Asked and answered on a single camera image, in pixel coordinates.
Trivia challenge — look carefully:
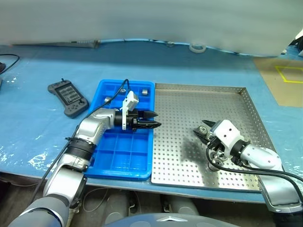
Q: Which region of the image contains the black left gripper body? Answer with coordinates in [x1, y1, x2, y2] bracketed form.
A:
[126, 110, 145, 132]

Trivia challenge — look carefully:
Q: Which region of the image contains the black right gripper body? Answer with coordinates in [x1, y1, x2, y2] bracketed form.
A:
[205, 132, 225, 154]

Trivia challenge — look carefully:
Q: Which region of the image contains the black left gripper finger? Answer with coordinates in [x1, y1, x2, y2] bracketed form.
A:
[134, 119, 162, 130]
[138, 110, 159, 119]

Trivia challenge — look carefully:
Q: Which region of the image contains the blue compartment tray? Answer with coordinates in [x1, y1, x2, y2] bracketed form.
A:
[84, 79, 156, 182]

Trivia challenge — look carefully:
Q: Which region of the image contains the perforated metal tray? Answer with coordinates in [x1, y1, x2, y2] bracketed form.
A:
[151, 82, 280, 192]

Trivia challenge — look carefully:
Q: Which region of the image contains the dark grey handheld controller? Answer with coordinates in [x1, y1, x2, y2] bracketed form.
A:
[47, 78, 90, 119]

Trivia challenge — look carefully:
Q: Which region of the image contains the brown board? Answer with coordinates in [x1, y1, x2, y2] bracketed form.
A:
[253, 58, 303, 108]

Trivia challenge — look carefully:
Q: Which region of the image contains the clear tape roll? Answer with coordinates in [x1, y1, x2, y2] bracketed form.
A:
[188, 44, 206, 54]

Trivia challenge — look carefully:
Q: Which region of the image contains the white backdrop sheet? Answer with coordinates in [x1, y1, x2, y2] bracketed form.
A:
[0, 0, 303, 57]

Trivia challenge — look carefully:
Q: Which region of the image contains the grey metal bar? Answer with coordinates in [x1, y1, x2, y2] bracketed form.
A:
[10, 39, 101, 49]

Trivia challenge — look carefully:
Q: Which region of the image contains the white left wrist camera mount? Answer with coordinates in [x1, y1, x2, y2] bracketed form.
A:
[119, 90, 140, 131]

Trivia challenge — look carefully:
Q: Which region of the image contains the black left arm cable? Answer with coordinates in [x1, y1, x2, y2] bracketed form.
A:
[29, 79, 130, 206]

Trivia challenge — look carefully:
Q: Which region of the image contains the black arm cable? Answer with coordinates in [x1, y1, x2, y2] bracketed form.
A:
[29, 79, 130, 206]
[205, 146, 303, 204]

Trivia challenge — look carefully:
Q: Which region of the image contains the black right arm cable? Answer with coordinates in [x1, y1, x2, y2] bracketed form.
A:
[205, 146, 303, 204]

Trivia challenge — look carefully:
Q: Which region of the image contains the thin black table cable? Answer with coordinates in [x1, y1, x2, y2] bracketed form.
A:
[0, 53, 21, 74]

